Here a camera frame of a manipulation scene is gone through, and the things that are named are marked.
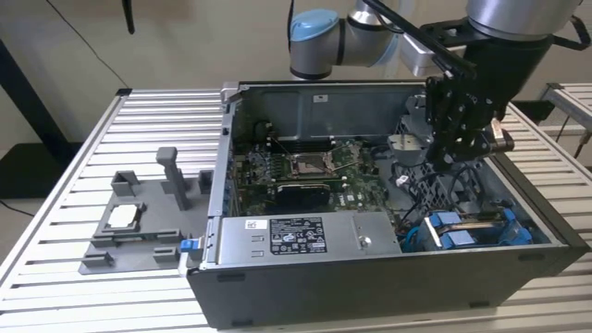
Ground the hard disk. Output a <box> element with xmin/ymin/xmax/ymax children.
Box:
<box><xmin>423</xmin><ymin>207</ymin><xmax>536</xmax><ymax>251</ymax></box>

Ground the CPU socket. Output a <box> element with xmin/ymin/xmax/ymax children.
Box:
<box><xmin>286</xmin><ymin>152</ymin><xmax>339</xmax><ymax>180</ymax></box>

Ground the blue disk wire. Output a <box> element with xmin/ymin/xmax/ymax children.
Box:
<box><xmin>398</xmin><ymin>221</ymin><xmax>424</xmax><ymax>253</ymax></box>

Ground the silver CPU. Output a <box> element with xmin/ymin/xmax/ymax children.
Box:
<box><xmin>106</xmin><ymin>205</ymin><xmax>142</xmax><ymax>229</ymax></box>

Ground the silver power supply unit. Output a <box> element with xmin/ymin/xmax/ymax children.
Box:
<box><xmin>216</xmin><ymin>213</ymin><xmax>403</xmax><ymax>268</ymax></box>

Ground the grey metal drive bracket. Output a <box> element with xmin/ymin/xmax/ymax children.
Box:
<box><xmin>387</xmin><ymin>93</ymin><xmax>439</xmax><ymax>166</ymax></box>

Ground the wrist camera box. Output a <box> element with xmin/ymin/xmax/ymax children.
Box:
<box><xmin>484</xmin><ymin>117</ymin><xmax>515</xmax><ymax>153</ymax></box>

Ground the grey parts rack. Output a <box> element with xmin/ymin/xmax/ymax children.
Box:
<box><xmin>78</xmin><ymin>146</ymin><xmax>215</xmax><ymax>278</ymax></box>

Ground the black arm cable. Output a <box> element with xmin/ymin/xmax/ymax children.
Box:
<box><xmin>363</xmin><ymin>0</ymin><xmax>478</xmax><ymax>76</ymax></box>

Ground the green motherboard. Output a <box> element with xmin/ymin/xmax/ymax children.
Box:
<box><xmin>231</xmin><ymin>133</ymin><xmax>403</xmax><ymax>225</ymax></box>

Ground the black graphics card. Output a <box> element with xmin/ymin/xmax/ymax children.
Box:
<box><xmin>276</xmin><ymin>182</ymin><xmax>332</xmax><ymax>213</ymax></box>

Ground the thin black wall cable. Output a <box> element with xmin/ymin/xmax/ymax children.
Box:
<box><xmin>44</xmin><ymin>0</ymin><xmax>131</xmax><ymax>92</ymax></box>

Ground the black hanging object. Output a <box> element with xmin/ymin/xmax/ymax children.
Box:
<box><xmin>120</xmin><ymin>0</ymin><xmax>138</xmax><ymax>35</ymax></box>

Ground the grey metal disk bay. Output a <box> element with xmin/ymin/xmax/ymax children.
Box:
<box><xmin>391</xmin><ymin>161</ymin><xmax>540</xmax><ymax>253</ymax></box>

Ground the silver camera mount bracket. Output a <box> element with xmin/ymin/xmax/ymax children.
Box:
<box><xmin>400</xmin><ymin>33</ymin><xmax>464</xmax><ymax>76</ymax></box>

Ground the black camera bracket frame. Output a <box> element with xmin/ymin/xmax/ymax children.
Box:
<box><xmin>419</xmin><ymin>19</ymin><xmax>592</xmax><ymax>51</ymax></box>

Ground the black PC case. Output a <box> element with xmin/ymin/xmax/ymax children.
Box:
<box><xmin>187</xmin><ymin>79</ymin><xmax>591</xmax><ymax>330</ymax></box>

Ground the black disk wire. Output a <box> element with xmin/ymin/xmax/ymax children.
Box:
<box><xmin>446</xmin><ymin>162</ymin><xmax>486</xmax><ymax>214</ymax></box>

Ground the locking lever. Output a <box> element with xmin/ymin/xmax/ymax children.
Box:
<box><xmin>270</xmin><ymin>136</ymin><xmax>294</xmax><ymax>157</ymax></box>

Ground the black desk frame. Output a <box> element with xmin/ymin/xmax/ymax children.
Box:
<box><xmin>0</xmin><ymin>37</ymin><xmax>83</xmax><ymax>200</ymax></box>

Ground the metal slat side table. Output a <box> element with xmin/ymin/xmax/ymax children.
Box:
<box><xmin>546</xmin><ymin>82</ymin><xmax>592</xmax><ymax>139</ymax></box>

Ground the black wire with white plug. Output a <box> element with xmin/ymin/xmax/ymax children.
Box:
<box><xmin>391</xmin><ymin>162</ymin><xmax>420</xmax><ymax>195</ymax></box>

